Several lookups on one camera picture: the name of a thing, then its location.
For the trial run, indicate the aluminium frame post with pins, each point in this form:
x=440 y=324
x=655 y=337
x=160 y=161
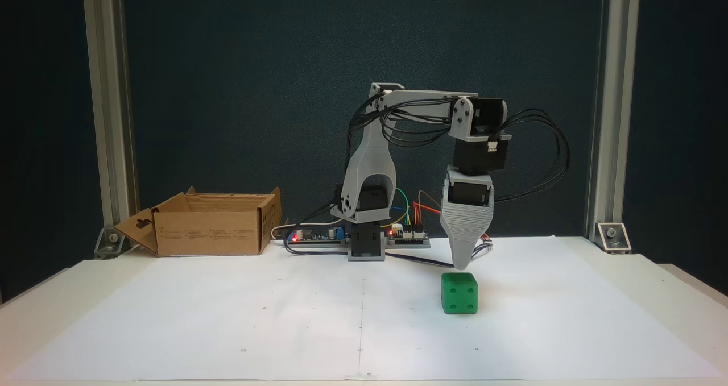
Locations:
x=614 y=90
x=108 y=90

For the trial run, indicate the white paper sheet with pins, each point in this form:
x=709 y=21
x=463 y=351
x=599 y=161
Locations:
x=227 y=318

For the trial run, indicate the brown cardboard box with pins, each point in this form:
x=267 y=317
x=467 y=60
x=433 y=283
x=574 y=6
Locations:
x=210 y=232

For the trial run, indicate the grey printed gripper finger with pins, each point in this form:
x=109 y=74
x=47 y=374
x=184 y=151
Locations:
x=465 y=232

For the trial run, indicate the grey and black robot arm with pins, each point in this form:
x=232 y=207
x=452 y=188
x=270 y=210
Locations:
x=369 y=164

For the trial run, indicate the green dice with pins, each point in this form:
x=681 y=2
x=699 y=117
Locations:
x=459 y=295

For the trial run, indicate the metal corner bracket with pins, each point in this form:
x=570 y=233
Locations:
x=613 y=238
x=111 y=243

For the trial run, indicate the blue circuit board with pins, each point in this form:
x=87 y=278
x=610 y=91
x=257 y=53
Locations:
x=318 y=237

